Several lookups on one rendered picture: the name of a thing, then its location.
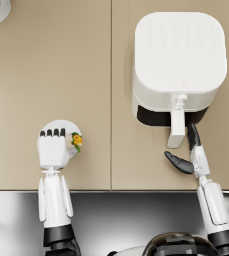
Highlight white round plate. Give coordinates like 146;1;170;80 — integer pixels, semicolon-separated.
39;119;83;160

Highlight chicken roll with yellow filling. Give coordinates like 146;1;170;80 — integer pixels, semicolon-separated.
65;131;84;154

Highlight pale air fryer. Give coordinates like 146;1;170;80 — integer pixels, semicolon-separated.
130;11;228;150

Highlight dark round robot body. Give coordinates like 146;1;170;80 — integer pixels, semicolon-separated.
106;232;221;256

